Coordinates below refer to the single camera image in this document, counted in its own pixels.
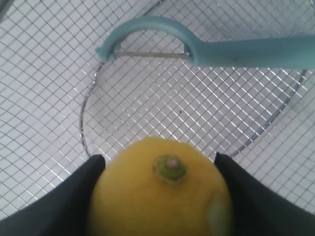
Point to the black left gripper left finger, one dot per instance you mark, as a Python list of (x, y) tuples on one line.
[(61, 212)]

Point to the steel wire mesh basket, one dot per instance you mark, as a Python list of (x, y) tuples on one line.
[(59, 104)]

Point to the yellow lemon with red sticker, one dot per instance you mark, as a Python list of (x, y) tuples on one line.
[(160, 187)]

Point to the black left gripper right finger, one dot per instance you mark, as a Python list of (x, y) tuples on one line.
[(258, 210)]

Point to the teal handled peeler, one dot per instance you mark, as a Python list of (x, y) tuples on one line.
[(281, 52)]

